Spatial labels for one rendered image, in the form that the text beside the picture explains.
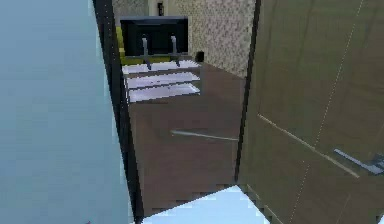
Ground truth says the black television set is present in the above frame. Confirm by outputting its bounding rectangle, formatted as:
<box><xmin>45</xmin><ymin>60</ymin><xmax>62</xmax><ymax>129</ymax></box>
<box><xmin>119</xmin><ymin>15</ymin><xmax>190</xmax><ymax>70</ymax></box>

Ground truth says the olive brown room door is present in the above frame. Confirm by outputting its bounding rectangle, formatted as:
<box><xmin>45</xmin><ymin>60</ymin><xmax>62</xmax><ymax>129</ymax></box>
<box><xmin>234</xmin><ymin>0</ymin><xmax>384</xmax><ymax>224</ymax></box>

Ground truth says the grey door handle lever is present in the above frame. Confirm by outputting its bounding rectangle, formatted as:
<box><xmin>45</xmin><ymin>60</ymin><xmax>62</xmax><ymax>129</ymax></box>
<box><xmin>333</xmin><ymin>148</ymin><xmax>384</xmax><ymax>176</ymax></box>

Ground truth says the white shelf television stand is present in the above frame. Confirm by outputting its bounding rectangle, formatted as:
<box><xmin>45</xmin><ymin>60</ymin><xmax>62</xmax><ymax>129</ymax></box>
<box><xmin>121</xmin><ymin>59</ymin><xmax>203</xmax><ymax>104</ymax></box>

